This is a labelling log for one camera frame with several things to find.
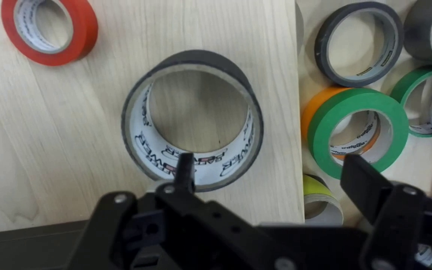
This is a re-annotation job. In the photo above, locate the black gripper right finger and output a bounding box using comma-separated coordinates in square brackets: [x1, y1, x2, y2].
[341, 154, 394, 223]

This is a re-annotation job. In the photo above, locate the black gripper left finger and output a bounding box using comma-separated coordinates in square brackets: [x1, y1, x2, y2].
[175, 153, 196, 193]

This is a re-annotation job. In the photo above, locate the yellow black tape roll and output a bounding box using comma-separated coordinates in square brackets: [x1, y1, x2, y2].
[304, 174, 344, 226]

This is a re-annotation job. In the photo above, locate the orange tape roll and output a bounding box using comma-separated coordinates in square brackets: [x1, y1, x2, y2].
[302, 87, 380, 160]

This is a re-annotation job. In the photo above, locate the thin green tape roll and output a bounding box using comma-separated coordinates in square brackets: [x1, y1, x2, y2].
[391, 66, 432, 138]

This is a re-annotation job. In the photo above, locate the white wooden open drawer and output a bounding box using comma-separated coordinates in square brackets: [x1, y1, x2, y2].
[293, 0, 432, 237]

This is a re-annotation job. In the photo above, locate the dark grey tape roll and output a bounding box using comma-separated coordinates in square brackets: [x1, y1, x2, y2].
[314, 1, 404, 87]

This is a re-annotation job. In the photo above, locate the red tape roll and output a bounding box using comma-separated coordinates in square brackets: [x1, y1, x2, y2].
[0, 0, 98, 66]

